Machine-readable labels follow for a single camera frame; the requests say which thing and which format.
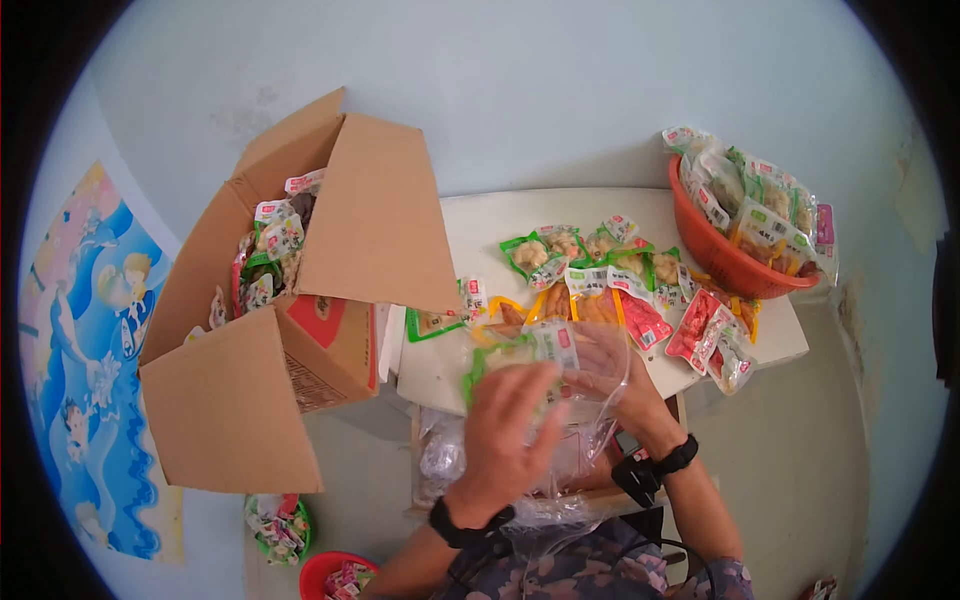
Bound person's right hand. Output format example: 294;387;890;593
562;324;687;456

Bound person's left hand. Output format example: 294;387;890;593
448;362;571;526

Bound person's left thumb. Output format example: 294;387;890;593
541;399;571;455

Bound person's left fingers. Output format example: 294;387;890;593
471;362;564;406

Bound person's right fingers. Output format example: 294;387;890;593
562;324;635;399

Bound green-edged snack packet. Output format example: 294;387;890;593
461;321;582;410

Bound clear plastic bag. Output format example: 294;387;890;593
463;318;639;560

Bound spread of mixed snack packets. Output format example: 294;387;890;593
405;213;763;397

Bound black wrist band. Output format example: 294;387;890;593
429;495;517;550
611;433;700;510

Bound bundle of clear plastic bags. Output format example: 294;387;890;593
417;408;470;511

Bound white folded sheet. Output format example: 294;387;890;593
375;303;408;384

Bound white table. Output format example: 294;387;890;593
396;187;810;418

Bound person's body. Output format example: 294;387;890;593
435;517;756;600

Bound orange plastic basket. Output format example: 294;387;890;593
667;153;823;301

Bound open cardboard box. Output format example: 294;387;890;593
138;86;463;496

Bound pile of basket snack packets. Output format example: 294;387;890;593
662;126;840;288

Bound small green basket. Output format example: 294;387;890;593
243;493;315;567

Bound heap of pink sweet wrappers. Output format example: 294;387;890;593
324;562;378;600

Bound small red bowl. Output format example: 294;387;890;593
298;551;381;600

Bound heap of boxed snack packets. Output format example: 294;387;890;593
183;168;328;346

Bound heap of small wrapped sweets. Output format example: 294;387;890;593
244;493;310;567

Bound blue cartoon wall poster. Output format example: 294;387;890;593
18;160;186;565

